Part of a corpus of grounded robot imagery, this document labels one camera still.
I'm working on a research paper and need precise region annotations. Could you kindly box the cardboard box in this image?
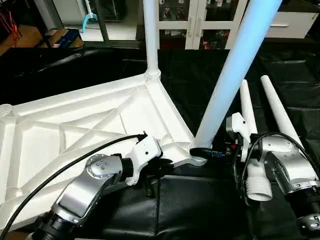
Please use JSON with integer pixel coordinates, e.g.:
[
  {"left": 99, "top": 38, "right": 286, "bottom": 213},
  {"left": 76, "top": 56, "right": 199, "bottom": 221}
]
[{"left": 0, "top": 25, "right": 42, "bottom": 57}]

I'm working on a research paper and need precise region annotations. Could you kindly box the small blue box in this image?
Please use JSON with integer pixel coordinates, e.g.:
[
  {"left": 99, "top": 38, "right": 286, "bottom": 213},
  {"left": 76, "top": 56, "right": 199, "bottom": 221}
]
[{"left": 49, "top": 28, "right": 84, "bottom": 49}]

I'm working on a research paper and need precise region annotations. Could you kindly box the white plastic table leg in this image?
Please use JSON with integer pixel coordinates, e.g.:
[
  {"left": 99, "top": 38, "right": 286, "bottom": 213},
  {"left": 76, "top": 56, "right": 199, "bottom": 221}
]
[
  {"left": 260, "top": 75, "right": 304, "bottom": 150},
  {"left": 190, "top": 0, "right": 284, "bottom": 166},
  {"left": 143, "top": 0, "right": 162, "bottom": 77},
  {"left": 239, "top": 79, "right": 274, "bottom": 202}
]

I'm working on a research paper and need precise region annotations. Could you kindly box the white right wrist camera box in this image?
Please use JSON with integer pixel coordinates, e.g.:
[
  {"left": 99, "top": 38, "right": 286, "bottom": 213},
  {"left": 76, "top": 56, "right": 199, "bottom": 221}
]
[{"left": 225, "top": 112, "right": 251, "bottom": 164}]

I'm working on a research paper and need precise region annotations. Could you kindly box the red cable bundle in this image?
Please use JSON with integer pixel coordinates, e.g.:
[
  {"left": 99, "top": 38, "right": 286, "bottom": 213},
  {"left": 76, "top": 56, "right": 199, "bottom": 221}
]
[{"left": 0, "top": 7, "right": 21, "bottom": 46}]

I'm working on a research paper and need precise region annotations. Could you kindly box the black work mat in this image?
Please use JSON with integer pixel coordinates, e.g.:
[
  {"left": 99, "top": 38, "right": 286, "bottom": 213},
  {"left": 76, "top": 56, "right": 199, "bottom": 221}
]
[{"left": 0, "top": 42, "right": 320, "bottom": 240}]

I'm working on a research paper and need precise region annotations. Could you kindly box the light blue hanger hook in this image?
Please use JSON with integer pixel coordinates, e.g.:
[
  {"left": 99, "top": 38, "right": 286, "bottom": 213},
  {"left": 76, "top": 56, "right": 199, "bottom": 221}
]
[{"left": 82, "top": 0, "right": 100, "bottom": 35}]

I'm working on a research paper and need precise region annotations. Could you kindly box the white drawer cabinet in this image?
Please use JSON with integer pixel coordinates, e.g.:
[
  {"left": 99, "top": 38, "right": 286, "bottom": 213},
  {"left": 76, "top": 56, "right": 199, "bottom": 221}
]
[
  {"left": 156, "top": 0, "right": 249, "bottom": 51},
  {"left": 267, "top": 10, "right": 319, "bottom": 39}
]

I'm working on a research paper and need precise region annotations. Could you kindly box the white plastic table top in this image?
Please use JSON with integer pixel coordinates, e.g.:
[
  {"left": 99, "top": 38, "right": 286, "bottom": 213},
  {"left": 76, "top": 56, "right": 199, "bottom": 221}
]
[{"left": 0, "top": 70, "right": 208, "bottom": 236}]

